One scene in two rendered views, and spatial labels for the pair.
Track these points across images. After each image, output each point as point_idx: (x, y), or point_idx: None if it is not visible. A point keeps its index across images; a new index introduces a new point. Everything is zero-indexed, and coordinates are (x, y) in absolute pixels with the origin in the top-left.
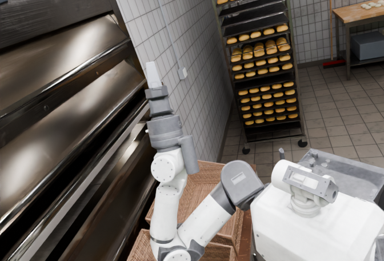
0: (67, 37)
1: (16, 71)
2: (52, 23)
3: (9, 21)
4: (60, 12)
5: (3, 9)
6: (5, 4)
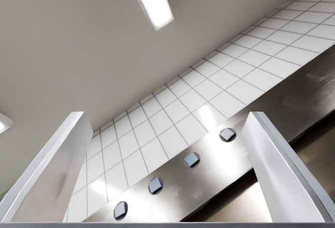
0: (330, 135)
1: (257, 204)
2: (292, 129)
3: (240, 151)
4: (300, 112)
5: (233, 143)
6: (234, 138)
